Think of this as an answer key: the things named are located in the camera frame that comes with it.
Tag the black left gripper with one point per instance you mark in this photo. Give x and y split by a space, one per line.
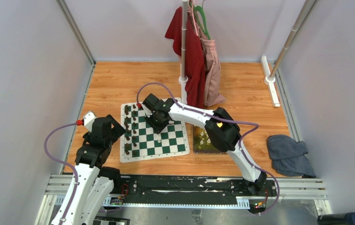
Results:
117 131

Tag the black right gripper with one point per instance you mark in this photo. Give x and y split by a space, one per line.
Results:
157 128

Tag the green white chess board mat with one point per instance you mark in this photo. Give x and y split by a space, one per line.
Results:
141 143

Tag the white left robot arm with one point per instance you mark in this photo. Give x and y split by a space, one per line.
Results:
91 181

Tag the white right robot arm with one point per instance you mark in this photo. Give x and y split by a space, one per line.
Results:
222 130

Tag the yellow tray of white pieces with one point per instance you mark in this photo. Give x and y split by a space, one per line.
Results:
202 143

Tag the white clothes rack pole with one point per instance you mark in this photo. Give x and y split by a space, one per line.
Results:
183 79

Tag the red hanging garment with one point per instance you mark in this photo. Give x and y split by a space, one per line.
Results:
194 58

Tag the pink hanging garment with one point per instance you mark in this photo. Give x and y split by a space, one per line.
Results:
212 95

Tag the green clothes hanger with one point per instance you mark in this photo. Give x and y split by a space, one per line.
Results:
200 18

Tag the white rack foot right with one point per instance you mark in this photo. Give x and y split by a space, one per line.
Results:
269 81

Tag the grey cloth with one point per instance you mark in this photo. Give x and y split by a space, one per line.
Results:
288 156

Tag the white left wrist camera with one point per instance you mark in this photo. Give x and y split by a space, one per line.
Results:
88 120

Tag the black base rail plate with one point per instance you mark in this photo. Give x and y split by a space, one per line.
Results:
189 190

